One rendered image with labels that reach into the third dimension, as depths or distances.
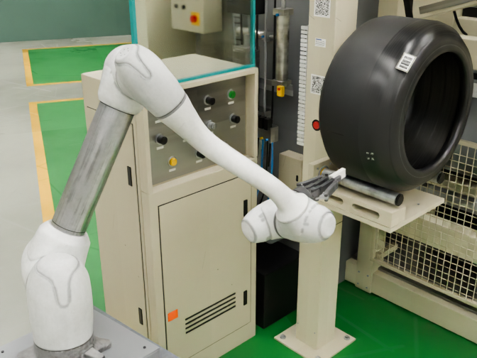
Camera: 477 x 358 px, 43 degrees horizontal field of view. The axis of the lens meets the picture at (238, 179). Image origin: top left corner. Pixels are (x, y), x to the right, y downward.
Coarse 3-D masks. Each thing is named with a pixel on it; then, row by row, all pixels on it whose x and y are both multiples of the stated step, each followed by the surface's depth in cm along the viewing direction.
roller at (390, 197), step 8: (328, 168) 232; (344, 184) 225; (352, 184) 222; (360, 184) 220; (368, 184) 218; (368, 192) 217; (376, 192) 215; (384, 192) 213; (392, 192) 212; (384, 200) 214; (392, 200) 211; (400, 200) 211
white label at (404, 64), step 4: (404, 56) 189; (408, 56) 188; (412, 56) 188; (400, 60) 188; (404, 60) 188; (408, 60) 188; (412, 60) 187; (400, 64) 188; (404, 64) 188; (408, 64) 187; (400, 68) 188; (404, 68) 187; (408, 68) 187
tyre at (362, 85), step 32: (384, 32) 198; (416, 32) 193; (448, 32) 200; (352, 64) 197; (384, 64) 190; (416, 64) 190; (448, 64) 227; (320, 96) 209; (352, 96) 195; (384, 96) 189; (416, 96) 242; (448, 96) 233; (320, 128) 211; (352, 128) 198; (384, 128) 191; (416, 128) 241; (448, 128) 233; (352, 160) 206; (384, 160) 197; (416, 160) 234; (448, 160) 224
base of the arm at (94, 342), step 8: (96, 336) 167; (88, 344) 159; (96, 344) 163; (104, 344) 164; (24, 352) 160; (32, 352) 159; (40, 352) 155; (48, 352) 154; (56, 352) 154; (64, 352) 154; (72, 352) 155; (80, 352) 157; (88, 352) 157; (96, 352) 158
